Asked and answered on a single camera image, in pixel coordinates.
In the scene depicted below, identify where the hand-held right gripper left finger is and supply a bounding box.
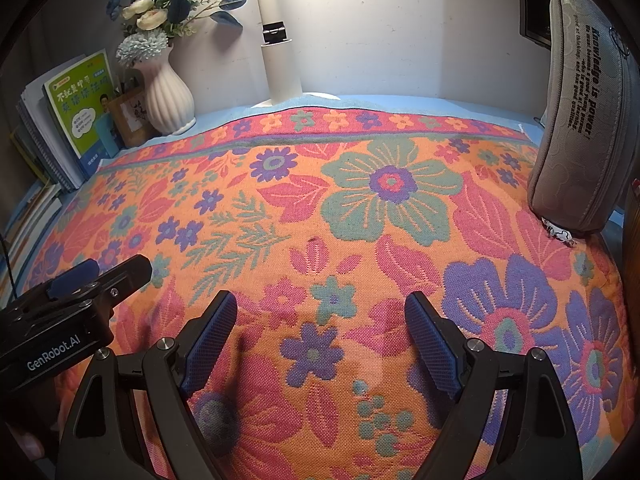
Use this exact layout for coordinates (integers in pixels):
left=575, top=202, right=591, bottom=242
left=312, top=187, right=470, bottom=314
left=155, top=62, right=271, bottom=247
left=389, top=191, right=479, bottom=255
left=57, top=290, right=238, bottom=480

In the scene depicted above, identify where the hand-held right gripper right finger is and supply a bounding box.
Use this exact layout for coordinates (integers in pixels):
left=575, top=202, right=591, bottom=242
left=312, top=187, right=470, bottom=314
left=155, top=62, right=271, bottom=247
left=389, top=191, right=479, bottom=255
left=405, top=291, right=585, bottom=480

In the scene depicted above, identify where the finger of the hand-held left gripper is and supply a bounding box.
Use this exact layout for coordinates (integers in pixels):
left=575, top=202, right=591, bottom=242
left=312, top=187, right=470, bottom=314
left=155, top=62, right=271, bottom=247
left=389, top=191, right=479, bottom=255
left=45, top=259, right=101, bottom=298
left=85, top=254, right=153, bottom=311

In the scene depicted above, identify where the stack of books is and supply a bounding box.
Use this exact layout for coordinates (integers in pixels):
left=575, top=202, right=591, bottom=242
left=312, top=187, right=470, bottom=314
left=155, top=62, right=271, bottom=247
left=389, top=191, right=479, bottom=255
left=0, top=72, right=86, bottom=271

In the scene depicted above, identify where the green cover book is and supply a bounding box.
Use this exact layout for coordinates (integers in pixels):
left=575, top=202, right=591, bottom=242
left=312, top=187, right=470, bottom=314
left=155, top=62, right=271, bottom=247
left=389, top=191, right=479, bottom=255
left=42, top=49, right=121, bottom=158

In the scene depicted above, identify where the floral woven cloth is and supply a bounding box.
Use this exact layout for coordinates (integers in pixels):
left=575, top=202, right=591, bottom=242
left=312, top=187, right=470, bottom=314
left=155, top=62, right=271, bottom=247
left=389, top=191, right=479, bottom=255
left=0, top=105, right=640, bottom=480

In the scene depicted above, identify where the white ribbed vase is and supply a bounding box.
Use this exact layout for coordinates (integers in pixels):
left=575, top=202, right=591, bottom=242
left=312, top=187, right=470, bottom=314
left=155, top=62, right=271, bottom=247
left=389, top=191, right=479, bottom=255
left=145, top=45, right=197, bottom=136

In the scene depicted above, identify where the grey pencil case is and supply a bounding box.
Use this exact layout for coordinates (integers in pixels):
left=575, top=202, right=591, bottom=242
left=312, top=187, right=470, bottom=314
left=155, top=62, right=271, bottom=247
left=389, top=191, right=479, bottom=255
left=527, top=0, right=640, bottom=248

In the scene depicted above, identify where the white desk lamp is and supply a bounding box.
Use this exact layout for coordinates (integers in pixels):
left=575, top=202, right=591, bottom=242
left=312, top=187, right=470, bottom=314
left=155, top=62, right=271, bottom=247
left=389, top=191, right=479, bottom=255
left=250, top=0, right=341, bottom=109

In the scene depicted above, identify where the artificial flower bouquet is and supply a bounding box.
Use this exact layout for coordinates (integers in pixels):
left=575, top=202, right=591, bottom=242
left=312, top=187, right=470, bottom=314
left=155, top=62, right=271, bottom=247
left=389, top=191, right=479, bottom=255
left=105, top=0, right=248, bottom=68

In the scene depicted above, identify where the black clip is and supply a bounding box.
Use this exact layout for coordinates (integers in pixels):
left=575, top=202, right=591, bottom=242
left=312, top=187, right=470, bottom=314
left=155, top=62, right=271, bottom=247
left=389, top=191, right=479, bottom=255
left=261, top=21, right=293, bottom=47

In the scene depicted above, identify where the dark monitor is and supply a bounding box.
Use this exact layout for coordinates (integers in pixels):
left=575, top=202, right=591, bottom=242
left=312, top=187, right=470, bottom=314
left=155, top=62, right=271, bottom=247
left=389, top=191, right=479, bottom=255
left=515, top=0, right=640, bottom=53

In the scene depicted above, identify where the black cable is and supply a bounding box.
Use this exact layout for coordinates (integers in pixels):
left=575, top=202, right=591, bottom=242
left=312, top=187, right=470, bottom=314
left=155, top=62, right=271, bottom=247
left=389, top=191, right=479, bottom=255
left=0, top=232, right=18, bottom=296

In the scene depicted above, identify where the wooden picture frame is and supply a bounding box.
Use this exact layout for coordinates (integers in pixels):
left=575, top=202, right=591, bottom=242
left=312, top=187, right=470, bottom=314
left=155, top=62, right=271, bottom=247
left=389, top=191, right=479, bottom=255
left=107, top=87, right=156, bottom=148

